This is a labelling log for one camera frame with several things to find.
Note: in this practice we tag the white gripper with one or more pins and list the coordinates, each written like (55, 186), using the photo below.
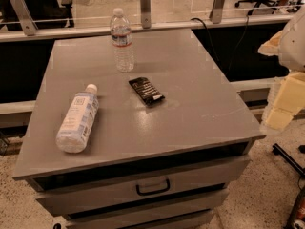
(294, 47)

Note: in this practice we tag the clear plastic water bottle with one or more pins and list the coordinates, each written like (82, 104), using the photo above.
(121, 34)

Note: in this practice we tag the white labelled bottle lying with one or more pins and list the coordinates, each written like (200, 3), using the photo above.
(75, 130)

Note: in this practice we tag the black floor stand bar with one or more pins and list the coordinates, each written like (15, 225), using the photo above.
(278, 150)

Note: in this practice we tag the black snack packet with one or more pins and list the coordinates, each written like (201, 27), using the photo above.
(146, 91)

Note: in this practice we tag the grey drawer cabinet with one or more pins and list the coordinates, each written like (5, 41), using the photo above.
(198, 136)

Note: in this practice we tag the red black floor device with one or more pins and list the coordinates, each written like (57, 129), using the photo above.
(296, 219)

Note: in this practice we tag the black office chair left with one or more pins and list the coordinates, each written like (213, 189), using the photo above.
(46, 14)

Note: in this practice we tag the right metal bracket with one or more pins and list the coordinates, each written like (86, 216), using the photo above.
(216, 12)

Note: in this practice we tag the black drawer handle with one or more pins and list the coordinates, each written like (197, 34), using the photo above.
(149, 189)

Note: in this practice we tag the left metal bracket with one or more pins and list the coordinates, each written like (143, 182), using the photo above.
(27, 24)

